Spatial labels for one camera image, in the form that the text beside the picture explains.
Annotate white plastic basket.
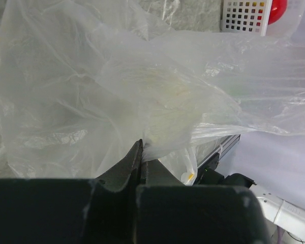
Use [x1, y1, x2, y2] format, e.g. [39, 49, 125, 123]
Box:
[220, 0, 272, 36]

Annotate bright red fake apple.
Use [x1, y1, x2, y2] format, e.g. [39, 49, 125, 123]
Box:
[268, 0, 288, 24]

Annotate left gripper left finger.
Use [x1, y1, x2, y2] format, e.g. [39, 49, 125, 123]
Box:
[91, 139, 143, 193]

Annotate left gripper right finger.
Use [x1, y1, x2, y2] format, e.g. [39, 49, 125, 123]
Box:
[141, 160, 184, 187]

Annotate aluminium rail frame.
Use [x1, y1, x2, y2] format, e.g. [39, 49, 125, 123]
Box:
[196, 134, 241, 168]

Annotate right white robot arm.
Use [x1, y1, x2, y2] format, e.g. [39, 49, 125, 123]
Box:
[195, 166, 305, 243]

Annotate clear plastic bag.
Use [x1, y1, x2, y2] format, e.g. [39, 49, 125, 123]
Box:
[0, 1, 305, 185]

